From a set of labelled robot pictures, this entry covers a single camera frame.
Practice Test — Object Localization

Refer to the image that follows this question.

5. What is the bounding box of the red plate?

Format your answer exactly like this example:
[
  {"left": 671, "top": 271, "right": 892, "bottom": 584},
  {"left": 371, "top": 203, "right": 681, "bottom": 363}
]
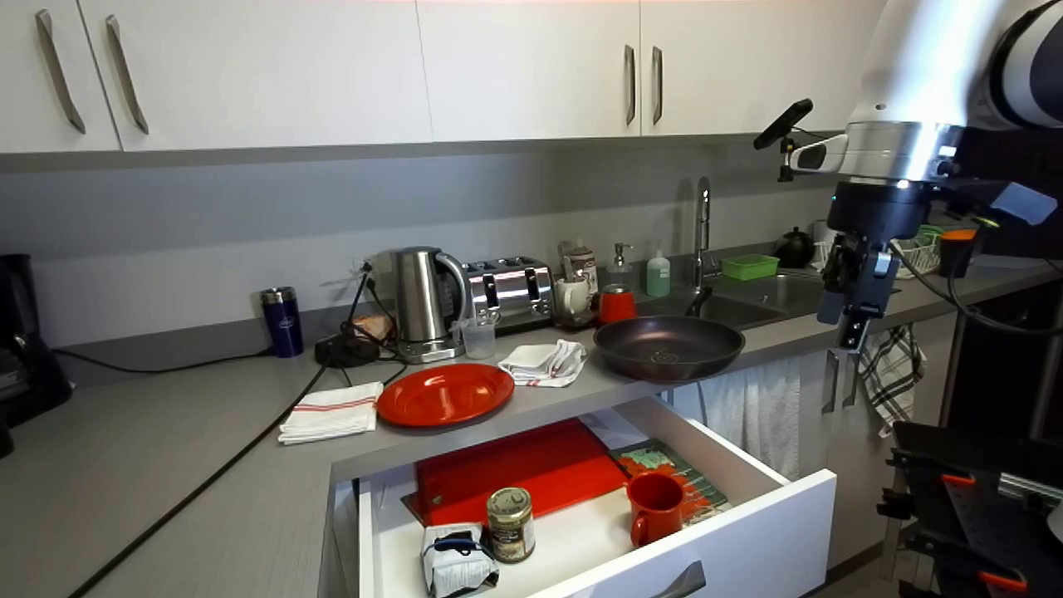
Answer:
[{"left": 376, "top": 363, "right": 519, "bottom": 431}]

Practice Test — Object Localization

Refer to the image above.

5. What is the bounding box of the black teapot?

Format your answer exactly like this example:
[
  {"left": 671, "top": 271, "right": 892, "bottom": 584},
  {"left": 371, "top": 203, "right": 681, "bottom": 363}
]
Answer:
[{"left": 775, "top": 224, "right": 817, "bottom": 271}]

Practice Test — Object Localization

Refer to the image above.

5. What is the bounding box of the glass jar with gold lid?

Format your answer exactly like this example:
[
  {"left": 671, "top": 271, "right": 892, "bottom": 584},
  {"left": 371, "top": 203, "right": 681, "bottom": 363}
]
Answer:
[{"left": 482, "top": 480, "right": 539, "bottom": 564}]

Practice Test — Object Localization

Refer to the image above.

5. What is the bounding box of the blue travel tumbler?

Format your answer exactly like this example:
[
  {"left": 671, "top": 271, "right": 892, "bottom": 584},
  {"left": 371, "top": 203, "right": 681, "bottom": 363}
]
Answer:
[{"left": 258, "top": 283, "right": 304, "bottom": 357}]

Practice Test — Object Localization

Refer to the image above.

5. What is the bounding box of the black power cable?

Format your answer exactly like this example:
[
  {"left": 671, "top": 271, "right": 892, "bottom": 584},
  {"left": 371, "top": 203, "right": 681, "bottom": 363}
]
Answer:
[{"left": 53, "top": 342, "right": 328, "bottom": 382}]

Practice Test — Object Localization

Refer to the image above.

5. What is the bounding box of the white tea towel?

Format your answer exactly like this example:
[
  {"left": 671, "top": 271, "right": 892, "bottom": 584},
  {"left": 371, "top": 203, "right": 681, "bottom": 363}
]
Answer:
[{"left": 493, "top": 336, "right": 589, "bottom": 390}]

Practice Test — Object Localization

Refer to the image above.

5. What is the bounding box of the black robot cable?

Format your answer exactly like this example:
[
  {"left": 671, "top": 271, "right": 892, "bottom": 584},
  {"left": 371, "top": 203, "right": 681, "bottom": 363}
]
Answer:
[{"left": 891, "top": 234, "right": 1063, "bottom": 342}]

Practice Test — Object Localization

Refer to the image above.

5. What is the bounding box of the steel sink basin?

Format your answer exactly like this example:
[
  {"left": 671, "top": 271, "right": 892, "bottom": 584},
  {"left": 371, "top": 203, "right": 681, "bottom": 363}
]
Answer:
[{"left": 651, "top": 263, "right": 827, "bottom": 331}]

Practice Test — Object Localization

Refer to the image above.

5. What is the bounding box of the green patterned mat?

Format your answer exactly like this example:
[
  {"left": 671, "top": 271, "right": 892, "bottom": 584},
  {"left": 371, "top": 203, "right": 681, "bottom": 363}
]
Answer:
[{"left": 610, "top": 437, "right": 729, "bottom": 526}]

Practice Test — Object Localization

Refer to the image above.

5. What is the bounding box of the chrome four-slot toaster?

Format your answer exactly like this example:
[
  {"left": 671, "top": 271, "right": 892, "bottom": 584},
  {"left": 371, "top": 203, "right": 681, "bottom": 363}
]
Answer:
[{"left": 462, "top": 256, "right": 554, "bottom": 336}]

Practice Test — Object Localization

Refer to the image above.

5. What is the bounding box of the black cup with orange lid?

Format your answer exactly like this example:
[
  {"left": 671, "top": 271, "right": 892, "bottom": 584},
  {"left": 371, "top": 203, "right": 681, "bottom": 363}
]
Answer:
[{"left": 936, "top": 221, "right": 984, "bottom": 279}]

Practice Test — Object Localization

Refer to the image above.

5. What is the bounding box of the stainless steel kettle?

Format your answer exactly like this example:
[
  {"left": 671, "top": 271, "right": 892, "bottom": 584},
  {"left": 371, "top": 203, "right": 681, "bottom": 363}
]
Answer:
[{"left": 367, "top": 243, "right": 472, "bottom": 366}]

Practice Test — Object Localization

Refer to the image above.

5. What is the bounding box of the metal upper cabinet handle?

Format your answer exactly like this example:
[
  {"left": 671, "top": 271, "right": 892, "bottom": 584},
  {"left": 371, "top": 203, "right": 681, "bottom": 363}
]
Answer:
[
  {"left": 647, "top": 42, "right": 668, "bottom": 129},
  {"left": 31, "top": 5, "right": 88, "bottom": 139},
  {"left": 104, "top": 8, "right": 151, "bottom": 139},
  {"left": 621, "top": 42, "right": 642, "bottom": 129}
]

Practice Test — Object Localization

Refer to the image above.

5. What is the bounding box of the small clear glass cup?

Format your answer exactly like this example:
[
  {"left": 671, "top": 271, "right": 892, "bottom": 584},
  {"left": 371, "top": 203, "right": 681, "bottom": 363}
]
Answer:
[{"left": 458, "top": 311, "right": 502, "bottom": 357}]

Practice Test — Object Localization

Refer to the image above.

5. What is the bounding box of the black power adapter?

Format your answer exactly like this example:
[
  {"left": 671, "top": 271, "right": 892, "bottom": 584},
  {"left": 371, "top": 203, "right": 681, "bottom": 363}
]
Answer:
[{"left": 311, "top": 325, "right": 386, "bottom": 373}]

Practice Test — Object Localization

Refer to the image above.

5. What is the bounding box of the black stand with orange clamps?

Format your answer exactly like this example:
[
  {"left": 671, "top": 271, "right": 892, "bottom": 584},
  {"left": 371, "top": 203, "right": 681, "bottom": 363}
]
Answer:
[{"left": 878, "top": 419, "right": 1063, "bottom": 598}]

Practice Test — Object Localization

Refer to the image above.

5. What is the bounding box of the dark frying pan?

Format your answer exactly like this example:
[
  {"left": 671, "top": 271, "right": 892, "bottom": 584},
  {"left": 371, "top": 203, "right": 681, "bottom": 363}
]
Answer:
[{"left": 591, "top": 311, "right": 747, "bottom": 385}]

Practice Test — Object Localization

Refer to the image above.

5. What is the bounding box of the chrome sink faucet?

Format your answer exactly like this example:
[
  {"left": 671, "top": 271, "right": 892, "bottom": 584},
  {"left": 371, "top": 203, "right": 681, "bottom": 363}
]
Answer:
[{"left": 686, "top": 175, "right": 717, "bottom": 320}]

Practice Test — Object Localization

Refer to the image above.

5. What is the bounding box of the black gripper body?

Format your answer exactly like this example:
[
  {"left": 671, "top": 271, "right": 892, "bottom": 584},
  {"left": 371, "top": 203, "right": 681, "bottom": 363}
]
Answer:
[{"left": 820, "top": 180, "right": 936, "bottom": 325}]

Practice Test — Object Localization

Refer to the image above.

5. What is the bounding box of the folded white red-striped towel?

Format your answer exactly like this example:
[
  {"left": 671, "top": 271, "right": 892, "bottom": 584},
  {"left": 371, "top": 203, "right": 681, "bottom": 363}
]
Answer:
[{"left": 275, "top": 377, "right": 386, "bottom": 448}]

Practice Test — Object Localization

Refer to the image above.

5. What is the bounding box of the white lower cabinet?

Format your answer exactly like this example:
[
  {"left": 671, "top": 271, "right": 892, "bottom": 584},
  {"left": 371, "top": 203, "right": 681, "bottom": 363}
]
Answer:
[{"left": 823, "top": 311, "right": 958, "bottom": 568}]

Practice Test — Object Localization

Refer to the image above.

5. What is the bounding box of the white cabinet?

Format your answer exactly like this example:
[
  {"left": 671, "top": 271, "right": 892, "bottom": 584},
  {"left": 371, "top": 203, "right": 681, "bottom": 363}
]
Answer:
[
  {"left": 823, "top": 311, "right": 958, "bottom": 568},
  {"left": 0, "top": 0, "right": 891, "bottom": 159}
]

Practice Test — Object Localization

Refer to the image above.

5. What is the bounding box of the red box in drawer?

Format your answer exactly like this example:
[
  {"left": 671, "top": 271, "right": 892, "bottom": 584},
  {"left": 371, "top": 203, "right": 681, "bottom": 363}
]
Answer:
[{"left": 409, "top": 414, "right": 632, "bottom": 527}]

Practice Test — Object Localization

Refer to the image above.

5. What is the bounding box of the green plastic container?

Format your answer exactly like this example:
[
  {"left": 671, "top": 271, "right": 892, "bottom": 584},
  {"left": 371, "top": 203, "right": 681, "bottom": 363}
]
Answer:
[{"left": 719, "top": 248, "right": 779, "bottom": 283}]

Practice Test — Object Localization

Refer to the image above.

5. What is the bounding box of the white wrapped packet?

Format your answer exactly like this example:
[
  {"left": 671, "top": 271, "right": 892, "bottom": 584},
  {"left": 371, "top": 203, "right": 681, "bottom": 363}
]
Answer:
[{"left": 419, "top": 520, "right": 502, "bottom": 598}]

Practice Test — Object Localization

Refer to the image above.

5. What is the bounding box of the red mug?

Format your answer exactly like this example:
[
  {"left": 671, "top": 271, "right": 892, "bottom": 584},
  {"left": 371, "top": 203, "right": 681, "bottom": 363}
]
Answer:
[{"left": 624, "top": 470, "right": 692, "bottom": 548}]

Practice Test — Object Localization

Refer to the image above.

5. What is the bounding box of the white upper cabinet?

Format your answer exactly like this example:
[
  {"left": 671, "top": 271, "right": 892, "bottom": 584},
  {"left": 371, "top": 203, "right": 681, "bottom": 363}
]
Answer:
[{"left": 0, "top": 0, "right": 891, "bottom": 159}]

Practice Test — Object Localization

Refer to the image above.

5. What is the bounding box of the green dish soap bottle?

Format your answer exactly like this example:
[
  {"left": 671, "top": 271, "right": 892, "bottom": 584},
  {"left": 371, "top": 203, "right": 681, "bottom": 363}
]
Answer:
[{"left": 642, "top": 248, "right": 673, "bottom": 303}]

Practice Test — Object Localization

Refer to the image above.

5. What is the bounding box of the black mounted camera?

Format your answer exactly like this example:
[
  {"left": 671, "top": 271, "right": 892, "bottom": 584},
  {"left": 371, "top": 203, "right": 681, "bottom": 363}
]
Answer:
[{"left": 749, "top": 95, "right": 849, "bottom": 187}]

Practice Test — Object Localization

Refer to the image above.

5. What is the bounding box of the black coffee machine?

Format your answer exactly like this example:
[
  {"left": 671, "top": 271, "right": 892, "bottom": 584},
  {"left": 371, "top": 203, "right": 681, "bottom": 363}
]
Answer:
[{"left": 0, "top": 252, "right": 77, "bottom": 459}]

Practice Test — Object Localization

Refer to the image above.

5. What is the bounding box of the white open drawer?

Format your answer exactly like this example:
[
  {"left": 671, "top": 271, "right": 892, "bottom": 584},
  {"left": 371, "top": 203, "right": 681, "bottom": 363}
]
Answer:
[{"left": 325, "top": 394, "right": 840, "bottom": 598}]

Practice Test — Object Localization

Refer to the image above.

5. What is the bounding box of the white terry towel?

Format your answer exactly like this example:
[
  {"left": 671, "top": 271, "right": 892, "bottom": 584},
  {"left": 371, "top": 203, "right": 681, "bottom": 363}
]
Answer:
[{"left": 658, "top": 352, "right": 834, "bottom": 477}]

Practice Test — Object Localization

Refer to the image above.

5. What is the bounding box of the black white checkered towel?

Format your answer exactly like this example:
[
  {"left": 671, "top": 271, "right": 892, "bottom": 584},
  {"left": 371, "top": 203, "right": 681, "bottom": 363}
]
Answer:
[{"left": 858, "top": 322, "right": 925, "bottom": 428}]

